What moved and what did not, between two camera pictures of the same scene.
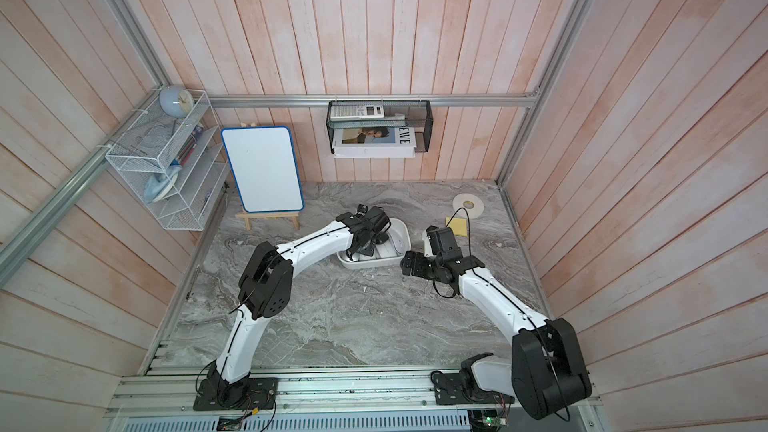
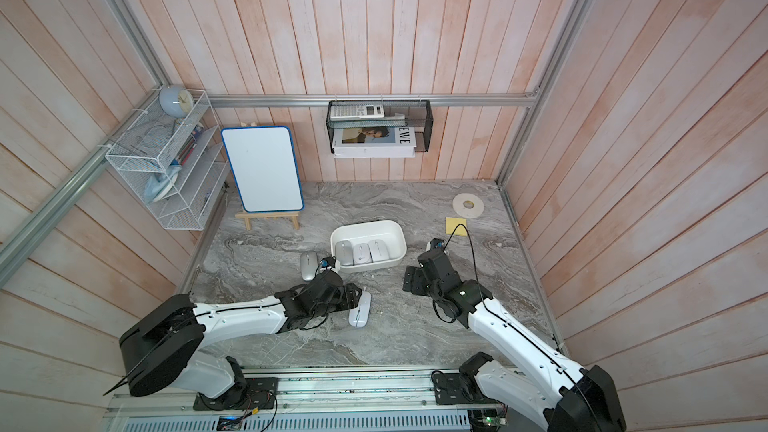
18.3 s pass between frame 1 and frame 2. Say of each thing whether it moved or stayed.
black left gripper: moved
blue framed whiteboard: stayed
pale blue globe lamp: stayed
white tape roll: stayed
